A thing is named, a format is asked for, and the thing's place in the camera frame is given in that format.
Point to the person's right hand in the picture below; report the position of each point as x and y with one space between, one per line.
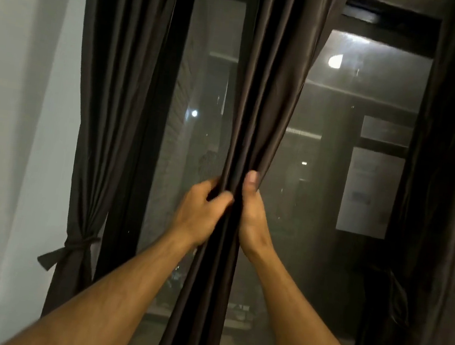
252 223

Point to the person's left hand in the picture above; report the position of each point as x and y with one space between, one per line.
196 216

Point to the person's right thumb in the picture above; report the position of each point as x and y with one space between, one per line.
251 188

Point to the person's left thumb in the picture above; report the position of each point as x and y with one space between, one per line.
219 203

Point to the dark brown curtain panel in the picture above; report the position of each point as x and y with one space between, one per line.
239 159

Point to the person's left forearm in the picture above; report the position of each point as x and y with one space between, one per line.
110 301

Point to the person's right forearm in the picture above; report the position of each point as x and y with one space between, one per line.
303 326

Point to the dark brown tied curtain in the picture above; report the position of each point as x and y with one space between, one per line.
109 121

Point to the dark brown curtain tieback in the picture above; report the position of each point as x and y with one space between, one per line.
64 251

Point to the dark brown wide curtain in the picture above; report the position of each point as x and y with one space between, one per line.
445 199

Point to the black window frame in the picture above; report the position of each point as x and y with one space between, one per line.
145 159

